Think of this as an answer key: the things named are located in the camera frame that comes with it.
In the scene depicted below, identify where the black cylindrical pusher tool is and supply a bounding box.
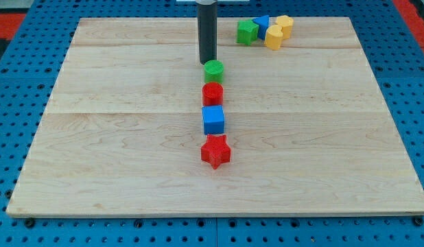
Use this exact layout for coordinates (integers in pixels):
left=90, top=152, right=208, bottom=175
left=196, top=0, right=217, bottom=64

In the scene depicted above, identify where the blue triangle block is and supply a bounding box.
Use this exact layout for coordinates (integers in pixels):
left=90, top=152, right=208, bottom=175
left=252, top=15, right=270, bottom=40

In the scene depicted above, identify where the yellow hexagon block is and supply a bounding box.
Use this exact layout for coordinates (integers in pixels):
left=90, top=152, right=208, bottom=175
left=275, top=15, right=294, bottom=40

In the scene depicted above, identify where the green star block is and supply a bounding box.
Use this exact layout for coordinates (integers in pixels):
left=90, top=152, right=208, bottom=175
left=237, top=20, right=259, bottom=46

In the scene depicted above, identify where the green cylinder block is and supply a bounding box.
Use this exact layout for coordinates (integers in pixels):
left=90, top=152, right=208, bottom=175
left=204, top=60, right=224, bottom=84

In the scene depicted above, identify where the yellow heart block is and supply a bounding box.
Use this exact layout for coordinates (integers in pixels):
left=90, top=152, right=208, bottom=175
left=264, top=25, right=283, bottom=50

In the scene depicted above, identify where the red cylinder block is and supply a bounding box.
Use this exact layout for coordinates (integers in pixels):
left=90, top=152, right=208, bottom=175
left=202, top=82, right=224, bottom=106

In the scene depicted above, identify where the blue cube block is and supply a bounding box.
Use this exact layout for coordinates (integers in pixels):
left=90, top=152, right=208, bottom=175
left=202, top=105, right=225, bottom=134

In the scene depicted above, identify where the red star block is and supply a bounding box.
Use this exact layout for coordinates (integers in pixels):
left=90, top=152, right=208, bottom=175
left=200, top=134, right=231, bottom=169

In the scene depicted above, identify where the light wooden board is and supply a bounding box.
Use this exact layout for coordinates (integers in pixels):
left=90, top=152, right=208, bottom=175
left=6, top=17, right=424, bottom=218

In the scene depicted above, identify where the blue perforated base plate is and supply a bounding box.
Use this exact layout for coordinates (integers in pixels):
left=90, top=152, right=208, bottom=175
left=0, top=1, right=424, bottom=246

